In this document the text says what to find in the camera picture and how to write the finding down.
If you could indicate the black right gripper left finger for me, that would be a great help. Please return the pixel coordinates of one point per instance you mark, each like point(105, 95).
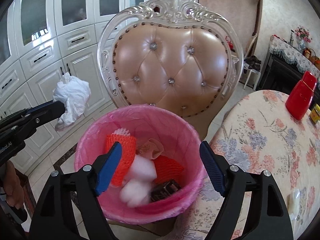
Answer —
point(54, 217)

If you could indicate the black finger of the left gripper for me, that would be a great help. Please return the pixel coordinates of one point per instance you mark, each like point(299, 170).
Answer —
point(22, 124)

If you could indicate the white plastic bag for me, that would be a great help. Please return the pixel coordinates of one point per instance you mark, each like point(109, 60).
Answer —
point(74, 93)

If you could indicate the large orange foam net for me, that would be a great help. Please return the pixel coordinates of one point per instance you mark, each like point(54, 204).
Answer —
point(128, 145)

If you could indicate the black cardboard box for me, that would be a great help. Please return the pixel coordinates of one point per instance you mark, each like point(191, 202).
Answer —
point(165, 190)

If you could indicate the pink-lined trash bin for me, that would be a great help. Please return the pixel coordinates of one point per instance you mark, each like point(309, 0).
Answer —
point(180, 141)

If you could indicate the person's left hand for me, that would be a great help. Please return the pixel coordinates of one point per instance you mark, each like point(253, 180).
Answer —
point(12, 187)

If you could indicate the white foam wrap roll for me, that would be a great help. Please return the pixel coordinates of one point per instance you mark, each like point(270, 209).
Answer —
point(136, 193)

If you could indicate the floral tablecloth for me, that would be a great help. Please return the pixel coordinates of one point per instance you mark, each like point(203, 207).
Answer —
point(260, 134)

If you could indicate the white glass-door cabinet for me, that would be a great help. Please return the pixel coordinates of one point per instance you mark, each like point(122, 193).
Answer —
point(43, 39)

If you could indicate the small orange foam net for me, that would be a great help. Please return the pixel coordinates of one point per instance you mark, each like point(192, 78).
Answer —
point(168, 169)

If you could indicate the yellow-lid glass jar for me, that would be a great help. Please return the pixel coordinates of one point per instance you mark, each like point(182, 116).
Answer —
point(315, 114)

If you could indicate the red thermos bottle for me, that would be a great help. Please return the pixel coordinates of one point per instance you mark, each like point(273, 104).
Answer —
point(301, 96)

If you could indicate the black piano with lace cover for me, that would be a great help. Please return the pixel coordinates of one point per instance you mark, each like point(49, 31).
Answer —
point(284, 66)

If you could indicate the cream ornate leather chair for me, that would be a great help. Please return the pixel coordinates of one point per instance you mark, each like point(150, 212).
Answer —
point(172, 54)

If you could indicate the wicker basket on piano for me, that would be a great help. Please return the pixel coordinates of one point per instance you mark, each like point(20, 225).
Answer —
point(307, 53)

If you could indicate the pink flower vase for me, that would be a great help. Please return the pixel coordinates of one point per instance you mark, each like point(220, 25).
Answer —
point(303, 37)

